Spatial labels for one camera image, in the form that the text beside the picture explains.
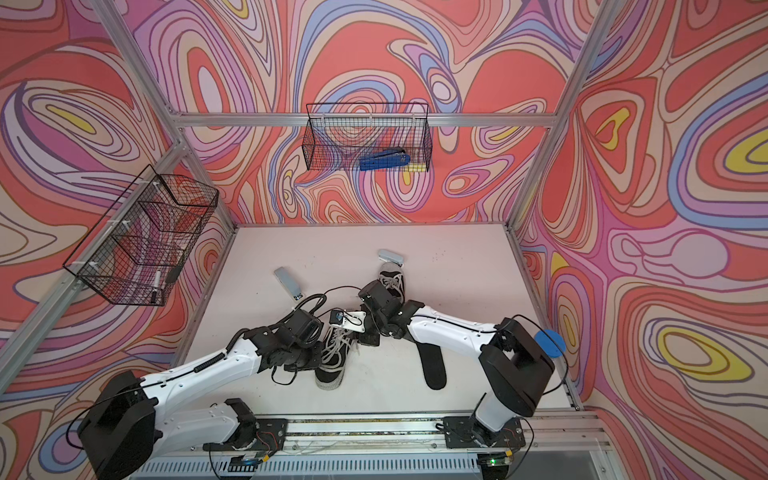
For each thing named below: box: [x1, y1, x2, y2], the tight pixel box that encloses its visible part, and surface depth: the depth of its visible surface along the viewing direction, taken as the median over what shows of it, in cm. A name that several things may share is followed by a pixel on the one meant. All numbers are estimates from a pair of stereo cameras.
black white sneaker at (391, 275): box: [378, 262, 406, 304], surface depth 103 cm
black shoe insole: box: [416, 342, 447, 390], surface depth 86 cm
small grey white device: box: [378, 249, 404, 267], surface depth 109 cm
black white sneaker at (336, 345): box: [314, 326, 359, 390], surface depth 80 cm
